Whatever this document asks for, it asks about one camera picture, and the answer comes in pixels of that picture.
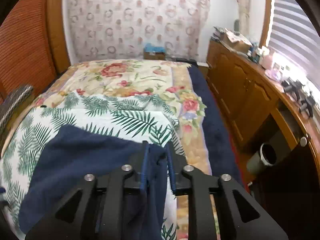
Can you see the wooden cabinet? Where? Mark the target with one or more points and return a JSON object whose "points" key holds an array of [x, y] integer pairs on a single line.
{"points": [[245, 92]]}

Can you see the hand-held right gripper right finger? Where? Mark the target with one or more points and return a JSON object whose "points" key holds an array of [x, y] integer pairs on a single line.
{"points": [[171, 170]]}

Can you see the cluster of small bottles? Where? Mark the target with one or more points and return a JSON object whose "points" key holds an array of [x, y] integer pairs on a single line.
{"points": [[258, 53]]}

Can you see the grey trash bin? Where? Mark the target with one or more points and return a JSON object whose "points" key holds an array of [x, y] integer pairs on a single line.
{"points": [[260, 162]]}

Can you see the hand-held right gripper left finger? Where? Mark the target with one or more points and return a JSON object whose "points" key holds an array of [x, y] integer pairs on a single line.
{"points": [[143, 170]]}

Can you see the cardboard box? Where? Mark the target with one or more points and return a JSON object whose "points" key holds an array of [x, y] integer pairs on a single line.
{"points": [[236, 42]]}

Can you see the striped window blind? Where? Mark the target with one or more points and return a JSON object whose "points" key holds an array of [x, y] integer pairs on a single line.
{"points": [[295, 30]]}

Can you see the studded dark cushion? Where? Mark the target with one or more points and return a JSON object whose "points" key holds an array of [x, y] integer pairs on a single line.
{"points": [[15, 102]]}

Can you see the white sheer curtain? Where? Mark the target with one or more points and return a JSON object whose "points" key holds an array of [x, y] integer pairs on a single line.
{"points": [[243, 5]]}

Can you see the louvered wooden door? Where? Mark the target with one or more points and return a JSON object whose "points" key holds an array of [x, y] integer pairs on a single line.
{"points": [[25, 42]]}

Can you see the floral bedspread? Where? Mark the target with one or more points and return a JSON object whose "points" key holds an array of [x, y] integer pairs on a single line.
{"points": [[125, 80]]}

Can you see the navy printed T-shirt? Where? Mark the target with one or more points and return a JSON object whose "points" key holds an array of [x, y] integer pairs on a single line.
{"points": [[87, 155]]}

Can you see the patterned wall curtain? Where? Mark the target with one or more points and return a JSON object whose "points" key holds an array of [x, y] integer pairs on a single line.
{"points": [[137, 20]]}

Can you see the black clamp gadget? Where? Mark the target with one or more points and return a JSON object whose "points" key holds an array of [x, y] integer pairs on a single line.
{"points": [[308, 105], [292, 87]]}

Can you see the palm leaf print cloth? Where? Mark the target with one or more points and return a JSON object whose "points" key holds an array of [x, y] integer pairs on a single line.
{"points": [[62, 117]]}

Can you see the small box with blue items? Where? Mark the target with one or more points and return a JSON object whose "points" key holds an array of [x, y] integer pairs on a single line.
{"points": [[154, 53]]}

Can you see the navy blanket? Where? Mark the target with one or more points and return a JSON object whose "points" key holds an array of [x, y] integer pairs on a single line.
{"points": [[215, 120]]}

